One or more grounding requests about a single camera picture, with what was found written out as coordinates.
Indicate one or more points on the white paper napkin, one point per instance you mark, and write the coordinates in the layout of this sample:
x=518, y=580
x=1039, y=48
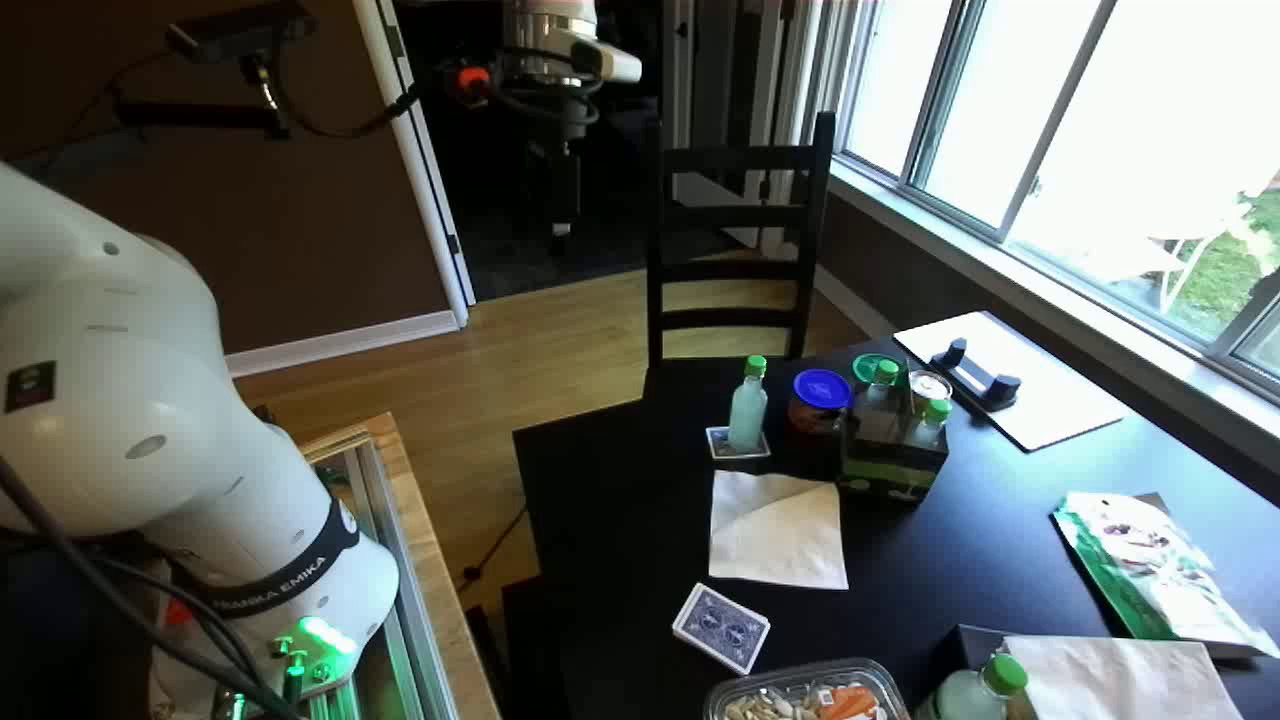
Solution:
x=777, y=531

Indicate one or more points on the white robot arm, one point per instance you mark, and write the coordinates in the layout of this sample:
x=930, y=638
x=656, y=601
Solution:
x=121, y=423

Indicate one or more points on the white card under bottle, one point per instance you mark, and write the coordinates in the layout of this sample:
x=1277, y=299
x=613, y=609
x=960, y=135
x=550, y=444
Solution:
x=723, y=448

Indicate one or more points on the clear bottle green cap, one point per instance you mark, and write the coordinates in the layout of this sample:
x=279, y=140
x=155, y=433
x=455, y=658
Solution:
x=749, y=403

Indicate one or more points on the black green box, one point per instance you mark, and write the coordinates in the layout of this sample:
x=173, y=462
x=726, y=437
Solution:
x=897, y=471

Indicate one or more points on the blue playing card deck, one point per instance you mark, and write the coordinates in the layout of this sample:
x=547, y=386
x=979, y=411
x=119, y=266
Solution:
x=723, y=625

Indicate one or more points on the small green cap bottle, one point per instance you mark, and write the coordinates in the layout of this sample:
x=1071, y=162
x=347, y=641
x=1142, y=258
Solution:
x=930, y=423

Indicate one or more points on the clear plastic food container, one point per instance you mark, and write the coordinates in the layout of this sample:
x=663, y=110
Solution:
x=826, y=691

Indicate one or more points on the green cap bottle foreground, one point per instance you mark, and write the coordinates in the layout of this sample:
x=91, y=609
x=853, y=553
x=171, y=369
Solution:
x=981, y=692

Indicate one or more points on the green white snack bag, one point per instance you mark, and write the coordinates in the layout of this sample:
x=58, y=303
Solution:
x=1152, y=575

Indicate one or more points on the black handle tool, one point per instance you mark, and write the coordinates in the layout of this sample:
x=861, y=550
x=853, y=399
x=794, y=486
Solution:
x=985, y=391

